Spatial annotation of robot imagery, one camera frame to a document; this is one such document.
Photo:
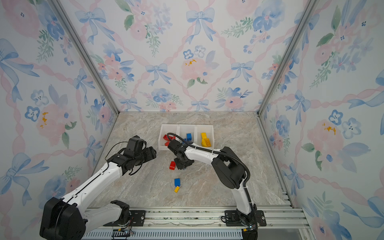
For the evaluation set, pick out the yellow curved lego brick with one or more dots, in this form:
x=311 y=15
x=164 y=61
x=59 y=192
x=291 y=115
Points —
x=208 y=143

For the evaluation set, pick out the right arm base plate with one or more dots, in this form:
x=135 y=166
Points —
x=234 y=218

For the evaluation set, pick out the left aluminium corner post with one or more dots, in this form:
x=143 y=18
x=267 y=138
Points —
x=68 y=26

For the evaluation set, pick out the aluminium corner post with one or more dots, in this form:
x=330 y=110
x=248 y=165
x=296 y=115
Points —
x=291 y=47
x=68 y=26

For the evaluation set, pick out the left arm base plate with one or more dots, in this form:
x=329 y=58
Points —
x=135 y=217

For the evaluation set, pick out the yellow long lego brick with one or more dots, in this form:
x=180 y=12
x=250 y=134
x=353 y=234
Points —
x=205 y=144

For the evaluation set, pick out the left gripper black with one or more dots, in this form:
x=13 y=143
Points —
x=151 y=153

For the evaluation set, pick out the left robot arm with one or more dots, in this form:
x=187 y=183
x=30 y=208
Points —
x=68 y=218

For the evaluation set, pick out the aluminium rail frame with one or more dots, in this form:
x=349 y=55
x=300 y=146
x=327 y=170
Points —
x=204 y=223

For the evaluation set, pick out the white bin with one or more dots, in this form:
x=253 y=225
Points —
x=209 y=130
x=185 y=129
x=165 y=129

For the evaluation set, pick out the red square lego brick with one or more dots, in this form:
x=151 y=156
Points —
x=172 y=165

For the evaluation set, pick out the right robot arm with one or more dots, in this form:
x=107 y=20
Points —
x=231 y=171

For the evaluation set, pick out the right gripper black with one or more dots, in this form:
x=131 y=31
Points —
x=179 y=167

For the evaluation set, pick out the right aluminium corner post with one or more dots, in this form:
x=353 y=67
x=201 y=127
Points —
x=291 y=47

